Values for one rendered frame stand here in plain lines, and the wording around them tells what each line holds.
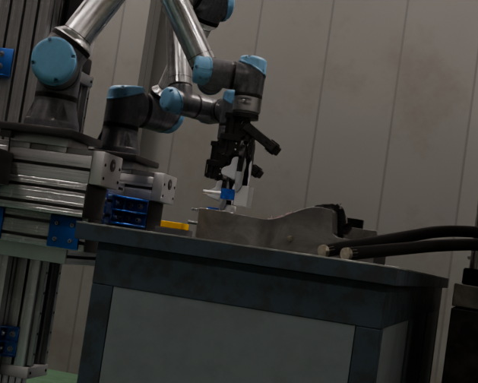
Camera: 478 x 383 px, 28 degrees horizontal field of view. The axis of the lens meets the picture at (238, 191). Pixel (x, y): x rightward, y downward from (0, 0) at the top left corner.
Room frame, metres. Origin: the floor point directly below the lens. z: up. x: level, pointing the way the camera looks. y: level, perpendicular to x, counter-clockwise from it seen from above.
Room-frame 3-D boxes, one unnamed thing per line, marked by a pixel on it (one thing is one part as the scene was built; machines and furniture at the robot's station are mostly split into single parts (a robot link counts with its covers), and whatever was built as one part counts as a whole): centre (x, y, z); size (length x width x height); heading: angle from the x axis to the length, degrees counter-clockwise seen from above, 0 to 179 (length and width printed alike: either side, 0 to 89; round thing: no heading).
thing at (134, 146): (3.09, 0.41, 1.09); 0.15 x 0.15 x 0.10
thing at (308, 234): (2.71, -0.17, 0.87); 0.50 x 0.26 x 0.14; 74
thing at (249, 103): (2.52, 0.01, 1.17); 0.08 x 0.08 x 0.05
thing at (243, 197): (2.53, 0.03, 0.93); 0.13 x 0.05 x 0.05; 74
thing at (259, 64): (2.52, 0.01, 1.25); 0.09 x 0.08 x 0.11; 95
